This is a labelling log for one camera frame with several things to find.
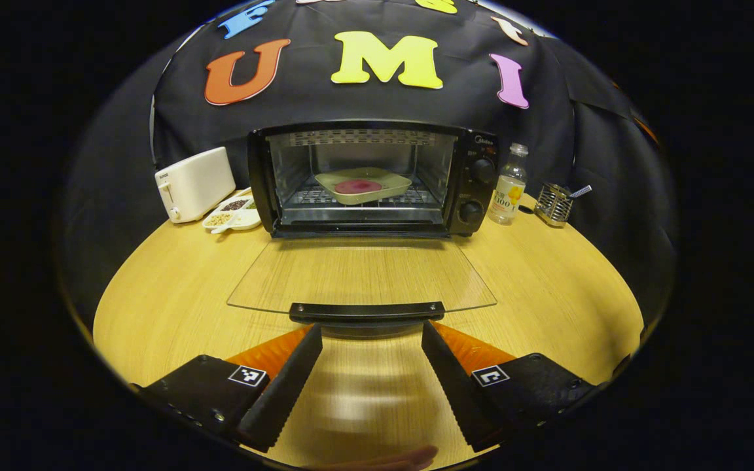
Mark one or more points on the white divided snack dish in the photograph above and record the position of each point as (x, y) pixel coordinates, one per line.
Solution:
(236, 216)

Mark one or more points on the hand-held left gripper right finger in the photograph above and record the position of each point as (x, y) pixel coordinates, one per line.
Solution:
(459, 392)

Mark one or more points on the white square dish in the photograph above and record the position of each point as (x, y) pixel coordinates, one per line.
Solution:
(390, 183)

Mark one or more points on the pale purple straw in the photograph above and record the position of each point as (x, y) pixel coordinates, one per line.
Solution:
(581, 191)

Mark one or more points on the white toaster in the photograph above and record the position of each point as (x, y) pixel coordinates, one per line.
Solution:
(197, 183)

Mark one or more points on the clear bottle with yellow label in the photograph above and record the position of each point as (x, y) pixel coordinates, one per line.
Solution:
(506, 196)

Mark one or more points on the pink ham slice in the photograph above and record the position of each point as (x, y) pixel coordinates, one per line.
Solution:
(357, 186)

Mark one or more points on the black electric oven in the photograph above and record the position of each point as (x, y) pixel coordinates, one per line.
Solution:
(475, 190)

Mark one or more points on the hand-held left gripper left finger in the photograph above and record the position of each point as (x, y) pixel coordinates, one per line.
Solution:
(285, 392)

